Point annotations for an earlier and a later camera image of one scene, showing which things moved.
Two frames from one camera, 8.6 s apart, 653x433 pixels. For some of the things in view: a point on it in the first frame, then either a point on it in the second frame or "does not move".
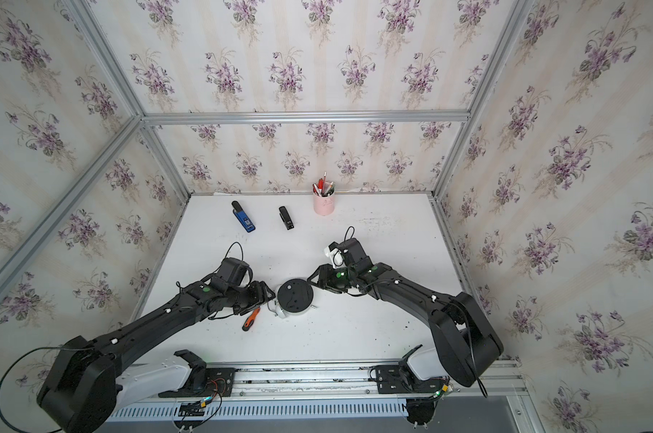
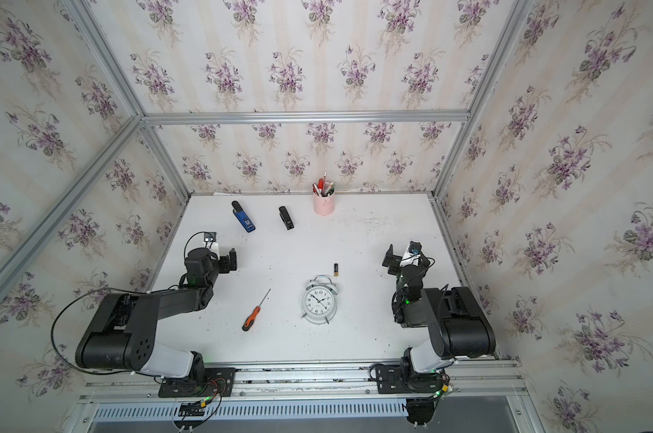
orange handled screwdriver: (249, 321) does not move
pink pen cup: (324, 206) does not move
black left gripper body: (251, 297) → (221, 266)
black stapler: (286, 217) does not move
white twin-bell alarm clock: (294, 297) → (319, 302)
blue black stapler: (243, 217) does not move
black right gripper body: (336, 279) → (394, 269)
